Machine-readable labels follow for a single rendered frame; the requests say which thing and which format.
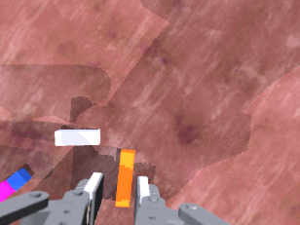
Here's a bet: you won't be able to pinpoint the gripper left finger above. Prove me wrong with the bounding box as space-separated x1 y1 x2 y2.
0 172 104 225

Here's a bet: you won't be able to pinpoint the white rectangular block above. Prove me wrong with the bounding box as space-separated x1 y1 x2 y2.
56 130 100 145

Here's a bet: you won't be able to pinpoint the magenta rod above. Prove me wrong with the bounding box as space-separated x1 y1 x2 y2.
0 180 15 201

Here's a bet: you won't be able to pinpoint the orange rod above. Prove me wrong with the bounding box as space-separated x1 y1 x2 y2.
115 149 134 207

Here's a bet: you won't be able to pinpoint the blue block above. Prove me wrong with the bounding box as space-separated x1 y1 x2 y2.
6 169 31 191

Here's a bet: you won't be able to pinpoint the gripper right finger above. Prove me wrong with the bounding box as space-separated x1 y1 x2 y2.
133 176 231 225

